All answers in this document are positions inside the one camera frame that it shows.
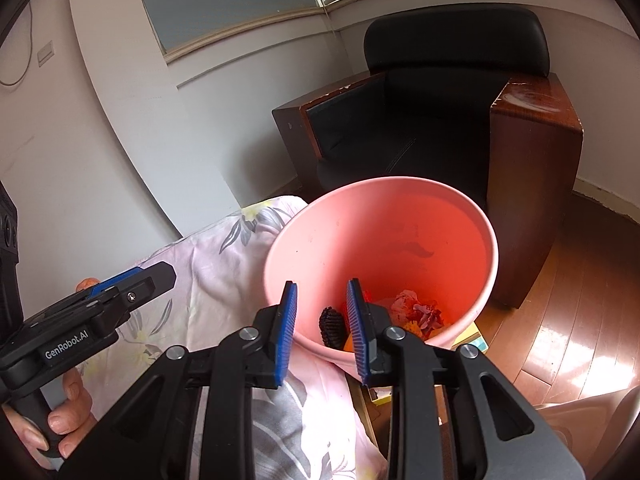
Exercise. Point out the pink floral cloth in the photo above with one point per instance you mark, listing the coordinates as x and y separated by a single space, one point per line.
225 280

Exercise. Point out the yellow and teal box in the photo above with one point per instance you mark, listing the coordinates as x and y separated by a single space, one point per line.
472 342

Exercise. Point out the white wall switch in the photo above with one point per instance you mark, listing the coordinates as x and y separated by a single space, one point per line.
46 52

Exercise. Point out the pink plastic bucket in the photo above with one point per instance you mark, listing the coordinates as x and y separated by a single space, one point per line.
380 230

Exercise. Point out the black foam fruit net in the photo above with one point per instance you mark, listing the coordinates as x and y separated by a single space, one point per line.
331 325

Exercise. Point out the colourful paper wrapper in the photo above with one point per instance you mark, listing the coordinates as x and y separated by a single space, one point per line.
406 305

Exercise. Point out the red foam fruit net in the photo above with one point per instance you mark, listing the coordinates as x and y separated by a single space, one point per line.
369 294

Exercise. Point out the brown box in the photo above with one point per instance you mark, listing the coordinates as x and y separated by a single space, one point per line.
380 430

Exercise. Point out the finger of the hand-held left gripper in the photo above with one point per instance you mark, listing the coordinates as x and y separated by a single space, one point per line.
150 282
117 280

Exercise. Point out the black armchair with wooden sides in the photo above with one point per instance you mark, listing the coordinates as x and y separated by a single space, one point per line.
425 110

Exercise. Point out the yellow foam fruit net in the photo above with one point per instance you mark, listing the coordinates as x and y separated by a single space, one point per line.
417 331

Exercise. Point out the person's left hand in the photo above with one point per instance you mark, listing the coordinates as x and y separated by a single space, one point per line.
72 410

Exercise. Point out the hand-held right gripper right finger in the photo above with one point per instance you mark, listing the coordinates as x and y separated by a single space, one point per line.
357 330

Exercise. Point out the pale pink fabric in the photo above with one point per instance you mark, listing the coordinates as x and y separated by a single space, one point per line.
590 425

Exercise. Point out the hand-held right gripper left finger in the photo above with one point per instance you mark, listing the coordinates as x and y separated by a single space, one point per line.
285 330

